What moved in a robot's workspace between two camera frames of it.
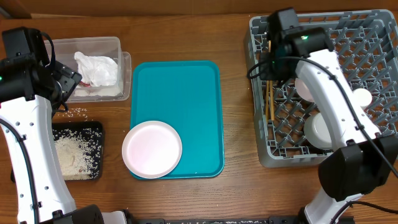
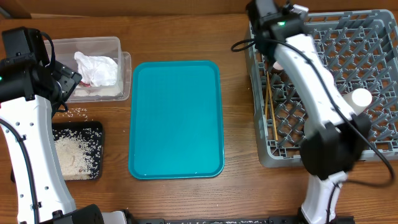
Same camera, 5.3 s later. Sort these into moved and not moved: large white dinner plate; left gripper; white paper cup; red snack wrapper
Moved: large white dinner plate
Not moved: white paper cup; left gripper; red snack wrapper
